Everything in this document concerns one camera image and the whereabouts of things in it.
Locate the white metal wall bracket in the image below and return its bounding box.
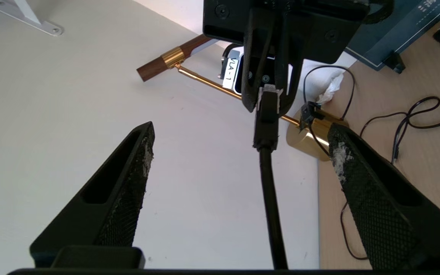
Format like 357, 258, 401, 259
0, 0, 65, 37

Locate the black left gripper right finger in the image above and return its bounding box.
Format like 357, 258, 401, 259
328, 123, 440, 270

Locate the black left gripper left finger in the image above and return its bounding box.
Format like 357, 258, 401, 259
30, 121, 155, 269

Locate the gold desk lamp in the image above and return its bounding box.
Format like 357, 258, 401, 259
136, 34, 348, 162

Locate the black ethernet cable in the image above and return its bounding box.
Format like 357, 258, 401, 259
252, 85, 289, 270

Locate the black lamp cable with switch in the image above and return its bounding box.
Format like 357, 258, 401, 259
299, 65, 369, 261

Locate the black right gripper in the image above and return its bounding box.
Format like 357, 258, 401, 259
203, 0, 371, 116

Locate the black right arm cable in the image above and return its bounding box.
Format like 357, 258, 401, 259
369, 0, 395, 24

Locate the crumpled white tissue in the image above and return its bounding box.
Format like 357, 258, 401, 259
304, 67, 345, 104

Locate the dark picture frame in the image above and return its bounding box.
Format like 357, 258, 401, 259
344, 0, 440, 74

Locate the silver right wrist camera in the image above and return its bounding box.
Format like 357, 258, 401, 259
218, 44, 293, 96

